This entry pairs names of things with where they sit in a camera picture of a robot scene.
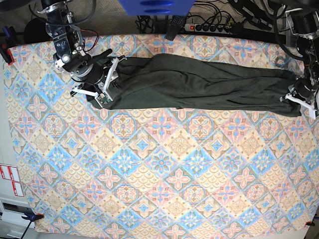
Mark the black remote control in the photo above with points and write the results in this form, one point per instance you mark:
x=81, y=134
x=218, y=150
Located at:
x=175, y=26

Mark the black round stand base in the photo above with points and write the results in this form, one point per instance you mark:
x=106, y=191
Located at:
x=35, y=32

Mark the dark green long-sleeve shirt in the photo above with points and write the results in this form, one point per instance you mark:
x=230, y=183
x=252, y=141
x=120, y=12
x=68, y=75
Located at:
x=171, y=81

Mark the white power strip red switch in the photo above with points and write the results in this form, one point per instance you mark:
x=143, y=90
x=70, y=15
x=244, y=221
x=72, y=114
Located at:
x=207, y=28

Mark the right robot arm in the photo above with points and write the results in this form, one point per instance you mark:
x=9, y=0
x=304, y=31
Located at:
x=67, y=37

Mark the red white labels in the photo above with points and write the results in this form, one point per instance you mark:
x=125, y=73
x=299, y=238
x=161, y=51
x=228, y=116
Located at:
x=9, y=176

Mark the blue clamp lower left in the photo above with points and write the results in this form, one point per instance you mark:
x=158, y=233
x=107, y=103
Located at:
x=31, y=218

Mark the blue clamp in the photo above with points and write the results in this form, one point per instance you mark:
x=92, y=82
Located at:
x=5, y=51
x=31, y=218

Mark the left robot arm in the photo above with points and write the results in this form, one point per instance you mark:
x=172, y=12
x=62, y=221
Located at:
x=302, y=17

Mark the red clamp lower right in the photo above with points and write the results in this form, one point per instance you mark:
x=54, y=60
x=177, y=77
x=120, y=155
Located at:
x=311, y=224

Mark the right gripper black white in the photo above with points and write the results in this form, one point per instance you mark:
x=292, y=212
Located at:
x=94, y=75

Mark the patterned pastel tablecloth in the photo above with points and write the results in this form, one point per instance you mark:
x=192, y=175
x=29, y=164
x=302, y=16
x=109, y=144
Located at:
x=154, y=173

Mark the blue clamp upper left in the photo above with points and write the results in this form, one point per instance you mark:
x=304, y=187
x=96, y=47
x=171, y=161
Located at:
x=5, y=51

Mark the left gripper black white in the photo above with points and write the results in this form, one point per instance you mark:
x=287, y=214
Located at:
x=305, y=93

